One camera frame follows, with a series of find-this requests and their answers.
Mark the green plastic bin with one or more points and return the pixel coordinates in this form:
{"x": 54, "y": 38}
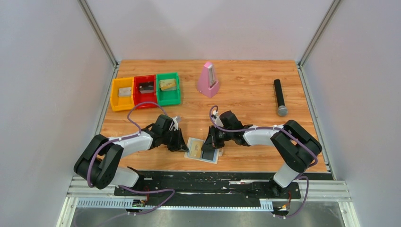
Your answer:
{"x": 168, "y": 96}

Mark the black card stack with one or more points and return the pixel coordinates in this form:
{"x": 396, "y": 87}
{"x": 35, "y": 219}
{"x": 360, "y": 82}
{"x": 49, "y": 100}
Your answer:
{"x": 147, "y": 87}

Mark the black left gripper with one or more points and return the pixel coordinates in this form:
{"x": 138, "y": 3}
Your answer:
{"x": 180, "y": 144}

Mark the yellow plastic bin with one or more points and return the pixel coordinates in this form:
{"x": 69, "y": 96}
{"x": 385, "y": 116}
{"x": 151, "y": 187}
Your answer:
{"x": 121, "y": 103}

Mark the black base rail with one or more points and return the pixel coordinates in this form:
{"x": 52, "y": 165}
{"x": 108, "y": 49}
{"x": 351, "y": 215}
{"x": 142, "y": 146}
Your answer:
{"x": 210, "y": 191}

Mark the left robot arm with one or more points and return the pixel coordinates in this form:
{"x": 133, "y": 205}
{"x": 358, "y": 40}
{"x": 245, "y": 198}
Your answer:
{"x": 99, "y": 162}

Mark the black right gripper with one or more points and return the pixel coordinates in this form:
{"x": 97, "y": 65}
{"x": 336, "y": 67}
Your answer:
{"x": 212, "y": 142}

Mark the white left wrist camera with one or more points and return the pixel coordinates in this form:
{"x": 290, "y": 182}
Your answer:
{"x": 175, "y": 126}

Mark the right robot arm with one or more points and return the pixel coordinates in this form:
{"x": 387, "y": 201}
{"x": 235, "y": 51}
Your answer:
{"x": 297, "y": 147}

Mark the gold card stack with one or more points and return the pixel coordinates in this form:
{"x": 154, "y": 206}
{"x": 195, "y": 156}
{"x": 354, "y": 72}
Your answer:
{"x": 168, "y": 84}

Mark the black silver microphone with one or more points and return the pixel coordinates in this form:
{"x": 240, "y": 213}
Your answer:
{"x": 282, "y": 109}

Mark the red plastic bin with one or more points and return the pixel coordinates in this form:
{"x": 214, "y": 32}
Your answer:
{"x": 141, "y": 98}

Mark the silver card stack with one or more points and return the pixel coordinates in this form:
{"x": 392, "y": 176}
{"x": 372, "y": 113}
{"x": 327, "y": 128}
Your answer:
{"x": 124, "y": 92}

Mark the pink metronome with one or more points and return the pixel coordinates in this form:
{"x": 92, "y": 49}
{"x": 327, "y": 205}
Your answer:
{"x": 208, "y": 83}

